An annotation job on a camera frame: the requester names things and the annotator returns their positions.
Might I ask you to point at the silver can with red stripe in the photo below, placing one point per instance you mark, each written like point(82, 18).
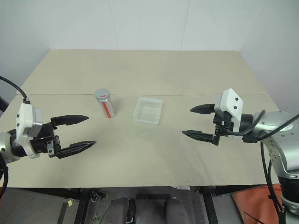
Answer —
point(108, 109)

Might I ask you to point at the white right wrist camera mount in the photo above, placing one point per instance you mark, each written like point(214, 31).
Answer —
point(230, 101)

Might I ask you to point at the dark rounded shape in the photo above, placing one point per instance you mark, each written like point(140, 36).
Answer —
point(176, 210)
point(119, 210)

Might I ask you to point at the black table frame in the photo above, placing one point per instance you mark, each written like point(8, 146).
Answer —
point(70, 190)

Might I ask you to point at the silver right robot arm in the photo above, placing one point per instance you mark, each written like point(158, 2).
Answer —
point(280, 130)

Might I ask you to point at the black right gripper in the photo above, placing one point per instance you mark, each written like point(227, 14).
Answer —
point(222, 126)

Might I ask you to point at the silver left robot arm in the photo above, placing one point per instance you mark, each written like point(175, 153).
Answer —
point(7, 145)

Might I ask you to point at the metal clamp bracket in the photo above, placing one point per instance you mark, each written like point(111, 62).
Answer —
point(95, 197)

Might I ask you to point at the orange floor mat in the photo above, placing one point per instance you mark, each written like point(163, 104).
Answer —
point(252, 205)

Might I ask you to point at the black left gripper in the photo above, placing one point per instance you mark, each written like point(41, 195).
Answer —
point(41, 142)

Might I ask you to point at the translucent white square container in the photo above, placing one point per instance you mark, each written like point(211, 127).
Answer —
point(148, 112)

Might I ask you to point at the grey cap of clear tube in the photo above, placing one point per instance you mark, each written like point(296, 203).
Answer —
point(102, 94)

